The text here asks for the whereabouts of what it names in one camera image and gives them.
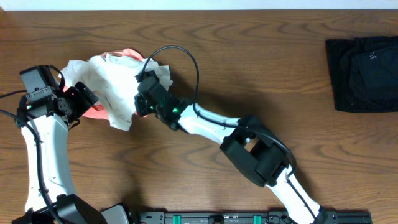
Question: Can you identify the black fabric container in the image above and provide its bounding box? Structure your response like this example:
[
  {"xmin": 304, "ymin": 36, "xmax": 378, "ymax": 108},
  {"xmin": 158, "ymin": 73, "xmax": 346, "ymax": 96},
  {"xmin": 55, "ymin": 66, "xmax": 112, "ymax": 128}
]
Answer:
[{"xmin": 325, "ymin": 36, "xmax": 397, "ymax": 113}]

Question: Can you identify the white t-shirt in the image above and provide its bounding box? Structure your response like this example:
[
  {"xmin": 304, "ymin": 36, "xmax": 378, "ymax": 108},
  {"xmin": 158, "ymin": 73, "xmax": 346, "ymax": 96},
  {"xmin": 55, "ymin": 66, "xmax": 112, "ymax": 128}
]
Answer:
[{"xmin": 60, "ymin": 52, "xmax": 174, "ymax": 132}]

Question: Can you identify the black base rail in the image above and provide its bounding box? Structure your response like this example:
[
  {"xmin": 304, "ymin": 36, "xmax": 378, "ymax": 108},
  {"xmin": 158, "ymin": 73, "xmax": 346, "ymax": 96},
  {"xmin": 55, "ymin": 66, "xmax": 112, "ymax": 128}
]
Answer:
[{"xmin": 134, "ymin": 210, "xmax": 373, "ymax": 224}]

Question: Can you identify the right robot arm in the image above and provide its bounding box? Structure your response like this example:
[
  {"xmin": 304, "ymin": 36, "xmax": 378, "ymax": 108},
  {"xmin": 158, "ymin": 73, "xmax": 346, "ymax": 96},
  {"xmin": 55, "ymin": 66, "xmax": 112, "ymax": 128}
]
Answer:
[{"xmin": 135, "ymin": 71, "xmax": 327, "ymax": 223}]

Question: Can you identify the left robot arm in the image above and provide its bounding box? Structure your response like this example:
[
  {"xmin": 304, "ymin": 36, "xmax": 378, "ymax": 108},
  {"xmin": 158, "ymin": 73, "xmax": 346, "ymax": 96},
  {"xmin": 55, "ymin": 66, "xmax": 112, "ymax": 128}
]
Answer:
[{"xmin": 13, "ymin": 82, "xmax": 132, "ymax": 223}]

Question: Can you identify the pink printed t-shirt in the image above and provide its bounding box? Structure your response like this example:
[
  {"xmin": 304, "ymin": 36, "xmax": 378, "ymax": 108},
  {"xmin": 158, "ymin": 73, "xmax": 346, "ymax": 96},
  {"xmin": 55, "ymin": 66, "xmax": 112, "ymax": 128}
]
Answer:
[{"xmin": 62, "ymin": 48, "xmax": 147, "ymax": 121}]

